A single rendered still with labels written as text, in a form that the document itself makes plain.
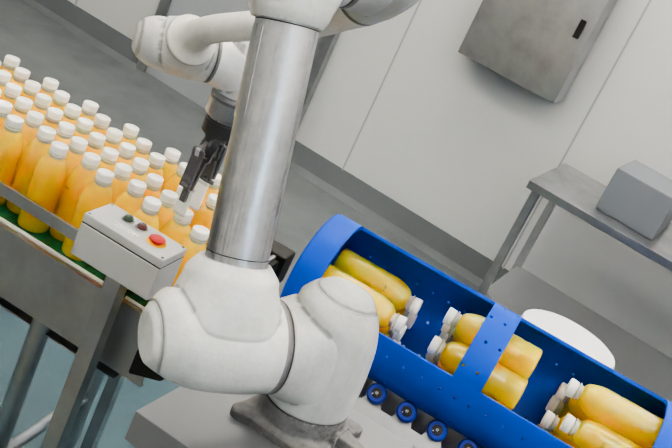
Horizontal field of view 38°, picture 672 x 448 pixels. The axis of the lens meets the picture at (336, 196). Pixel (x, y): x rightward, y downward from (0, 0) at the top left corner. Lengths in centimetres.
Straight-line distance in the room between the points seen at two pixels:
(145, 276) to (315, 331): 56
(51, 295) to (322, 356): 91
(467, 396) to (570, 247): 355
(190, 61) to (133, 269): 44
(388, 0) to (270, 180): 33
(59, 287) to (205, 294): 85
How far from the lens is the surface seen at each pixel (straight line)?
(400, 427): 215
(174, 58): 193
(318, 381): 157
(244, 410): 167
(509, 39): 529
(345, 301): 155
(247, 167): 146
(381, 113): 580
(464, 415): 207
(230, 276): 146
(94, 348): 217
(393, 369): 207
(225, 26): 183
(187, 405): 167
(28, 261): 231
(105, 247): 204
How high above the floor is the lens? 200
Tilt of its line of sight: 20 degrees down
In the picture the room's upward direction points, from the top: 25 degrees clockwise
